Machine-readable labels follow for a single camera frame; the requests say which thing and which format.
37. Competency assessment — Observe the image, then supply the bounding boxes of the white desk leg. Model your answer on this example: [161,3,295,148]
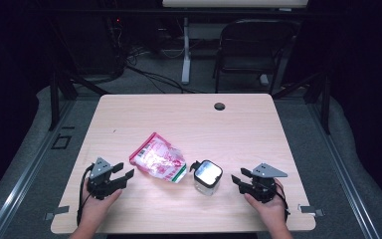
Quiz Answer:
[180,17,193,86]

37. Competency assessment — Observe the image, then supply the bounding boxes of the black folding chair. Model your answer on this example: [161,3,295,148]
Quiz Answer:
[212,18,300,96]

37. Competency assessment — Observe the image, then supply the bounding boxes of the aluminium floor rail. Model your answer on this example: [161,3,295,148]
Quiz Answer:
[0,99,78,239]
[305,102,382,239]

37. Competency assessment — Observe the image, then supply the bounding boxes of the dark equipment with red light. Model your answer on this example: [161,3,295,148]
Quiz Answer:
[102,14,129,78]

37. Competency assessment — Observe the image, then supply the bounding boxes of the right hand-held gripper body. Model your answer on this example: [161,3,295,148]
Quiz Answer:
[238,161,288,204]

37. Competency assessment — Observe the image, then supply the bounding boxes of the person's right hand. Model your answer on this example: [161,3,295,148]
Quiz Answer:
[244,180,287,224]

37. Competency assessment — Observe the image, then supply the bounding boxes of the hand-held gripper black cable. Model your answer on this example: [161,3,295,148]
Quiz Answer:
[76,163,96,227]
[274,181,291,221]

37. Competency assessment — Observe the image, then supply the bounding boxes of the person's left hand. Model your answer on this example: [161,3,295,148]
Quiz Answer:
[81,180,124,219]

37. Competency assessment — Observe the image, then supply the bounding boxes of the pink and white plastic bag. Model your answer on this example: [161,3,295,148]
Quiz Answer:
[128,131,188,184]

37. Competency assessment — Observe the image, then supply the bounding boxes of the right hand-held gripper black cable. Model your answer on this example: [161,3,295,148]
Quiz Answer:
[274,181,291,221]

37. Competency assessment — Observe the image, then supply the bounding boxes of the black metal frame strut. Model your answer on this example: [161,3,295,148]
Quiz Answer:
[272,70,332,135]
[47,70,111,132]

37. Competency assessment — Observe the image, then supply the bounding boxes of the left hand-held gripper black cable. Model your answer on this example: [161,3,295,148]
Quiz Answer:
[76,163,96,227]

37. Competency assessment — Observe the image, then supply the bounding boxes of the grey table bracket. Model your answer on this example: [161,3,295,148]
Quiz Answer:
[297,203,326,218]
[44,205,71,222]

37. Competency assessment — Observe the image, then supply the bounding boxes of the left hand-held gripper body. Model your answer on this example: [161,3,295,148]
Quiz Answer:
[86,157,128,201]

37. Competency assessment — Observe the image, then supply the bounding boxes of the black floor cables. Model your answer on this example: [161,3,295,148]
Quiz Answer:
[124,45,207,95]

